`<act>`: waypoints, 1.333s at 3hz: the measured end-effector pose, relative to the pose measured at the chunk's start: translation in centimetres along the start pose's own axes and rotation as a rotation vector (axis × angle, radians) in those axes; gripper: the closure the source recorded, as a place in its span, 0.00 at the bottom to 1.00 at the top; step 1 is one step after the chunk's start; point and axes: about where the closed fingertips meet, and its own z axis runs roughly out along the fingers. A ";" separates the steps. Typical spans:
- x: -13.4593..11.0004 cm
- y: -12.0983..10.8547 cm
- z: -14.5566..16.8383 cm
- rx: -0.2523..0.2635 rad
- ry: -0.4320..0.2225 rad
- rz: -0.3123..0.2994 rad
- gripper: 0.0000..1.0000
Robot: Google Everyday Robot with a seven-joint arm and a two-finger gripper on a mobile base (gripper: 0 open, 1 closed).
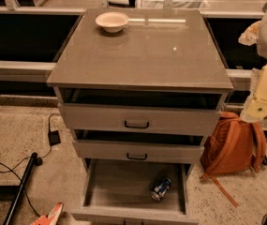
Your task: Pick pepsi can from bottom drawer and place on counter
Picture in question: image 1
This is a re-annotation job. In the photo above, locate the metal window railing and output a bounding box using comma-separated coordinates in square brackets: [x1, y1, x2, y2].
[0, 0, 267, 83]

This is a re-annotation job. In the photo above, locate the grey drawer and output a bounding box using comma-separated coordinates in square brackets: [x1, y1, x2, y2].
[70, 159, 199, 225]
[72, 129, 204, 164]
[54, 87, 224, 136]

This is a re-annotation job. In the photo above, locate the black pole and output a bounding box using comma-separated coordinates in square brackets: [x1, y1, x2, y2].
[3, 152, 37, 225]

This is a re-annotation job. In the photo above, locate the top grey drawer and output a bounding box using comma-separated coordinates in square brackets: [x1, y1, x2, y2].
[54, 87, 224, 136]

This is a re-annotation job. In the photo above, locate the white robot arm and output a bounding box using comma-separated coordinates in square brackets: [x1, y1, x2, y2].
[238, 11, 267, 122]

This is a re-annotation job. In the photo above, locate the black cable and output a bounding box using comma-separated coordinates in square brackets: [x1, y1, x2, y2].
[0, 112, 61, 218]

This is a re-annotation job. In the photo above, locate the middle grey drawer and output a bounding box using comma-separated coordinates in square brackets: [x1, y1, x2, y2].
[72, 129, 204, 164]

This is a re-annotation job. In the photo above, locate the bottom grey drawer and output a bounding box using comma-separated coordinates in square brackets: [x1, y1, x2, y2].
[70, 159, 199, 225]

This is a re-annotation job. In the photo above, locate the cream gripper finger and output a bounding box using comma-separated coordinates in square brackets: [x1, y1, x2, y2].
[238, 21, 260, 46]

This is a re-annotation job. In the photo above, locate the grey drawer cabinet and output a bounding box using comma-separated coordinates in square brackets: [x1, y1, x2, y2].
[46, 7, 235, 225]

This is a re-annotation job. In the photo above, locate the white paper bowl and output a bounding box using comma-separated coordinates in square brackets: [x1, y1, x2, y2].
[96, 12, 129, 33]

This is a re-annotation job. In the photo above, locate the blue pepsi can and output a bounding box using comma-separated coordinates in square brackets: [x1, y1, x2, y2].
[151, 177, 171, 202]

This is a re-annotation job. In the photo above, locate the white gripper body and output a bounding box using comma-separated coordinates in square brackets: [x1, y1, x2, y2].
[240, 64, 267, 123]

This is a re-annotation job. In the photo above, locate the orange backpack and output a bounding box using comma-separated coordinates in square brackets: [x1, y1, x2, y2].
[200, 112, 266, 207]

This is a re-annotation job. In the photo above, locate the black power adapter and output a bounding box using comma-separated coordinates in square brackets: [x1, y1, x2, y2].
[48, 130, 61, 146]

